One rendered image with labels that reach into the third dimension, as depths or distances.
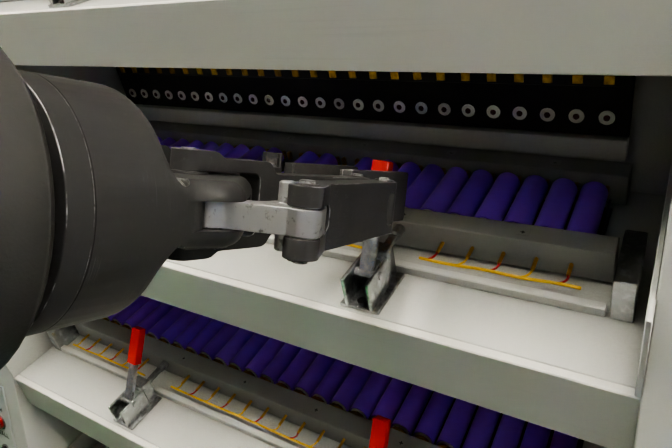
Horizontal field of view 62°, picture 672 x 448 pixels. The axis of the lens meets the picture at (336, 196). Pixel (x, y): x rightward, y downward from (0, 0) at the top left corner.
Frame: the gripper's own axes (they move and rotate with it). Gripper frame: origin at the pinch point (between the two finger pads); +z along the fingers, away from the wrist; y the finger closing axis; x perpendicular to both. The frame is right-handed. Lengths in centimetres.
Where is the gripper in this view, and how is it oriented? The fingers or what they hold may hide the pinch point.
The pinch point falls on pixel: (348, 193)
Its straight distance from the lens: 32.4
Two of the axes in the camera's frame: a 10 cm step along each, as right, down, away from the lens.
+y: 8.5, 1.3, -5.1
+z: 5.2, -0.2, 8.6
